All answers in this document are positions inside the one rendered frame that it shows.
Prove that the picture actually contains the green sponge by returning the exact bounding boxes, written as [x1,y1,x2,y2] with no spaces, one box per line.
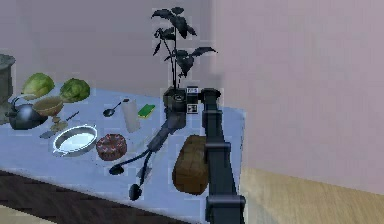
[137,103,157,120]

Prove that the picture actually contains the food turner with dark handle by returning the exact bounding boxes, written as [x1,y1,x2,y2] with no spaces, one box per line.
[38,110,81,140]

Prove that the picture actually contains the brown bread loaf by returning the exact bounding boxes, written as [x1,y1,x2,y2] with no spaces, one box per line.
[171,133,210,196]

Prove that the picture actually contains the silver pan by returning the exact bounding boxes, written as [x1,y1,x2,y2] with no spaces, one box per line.
[51,123,99,158]

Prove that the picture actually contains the black kettle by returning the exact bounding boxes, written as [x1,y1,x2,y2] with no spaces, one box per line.
[4,96,49,131]

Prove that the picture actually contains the tan goblet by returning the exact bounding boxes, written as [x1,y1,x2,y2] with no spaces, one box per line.
[32,96,69,133]

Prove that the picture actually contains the pale blue topped brown table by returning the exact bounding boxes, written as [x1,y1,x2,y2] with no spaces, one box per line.
[0,82,248,224]

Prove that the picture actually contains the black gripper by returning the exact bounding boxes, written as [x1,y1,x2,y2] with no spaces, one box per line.
[108,87,188,202]

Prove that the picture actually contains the black spoon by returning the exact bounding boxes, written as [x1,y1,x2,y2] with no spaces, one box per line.
[102,97,131,118]

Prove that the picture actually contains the green lettuce head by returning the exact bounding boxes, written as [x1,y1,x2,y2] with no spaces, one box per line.
[21,72,56,101]
[59,77,91,104]

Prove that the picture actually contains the dark leafy house plant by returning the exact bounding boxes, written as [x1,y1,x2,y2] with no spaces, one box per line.
[150,6,219,90]

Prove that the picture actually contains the grey stone vase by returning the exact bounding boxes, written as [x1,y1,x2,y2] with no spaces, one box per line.
[0,53,17,126]

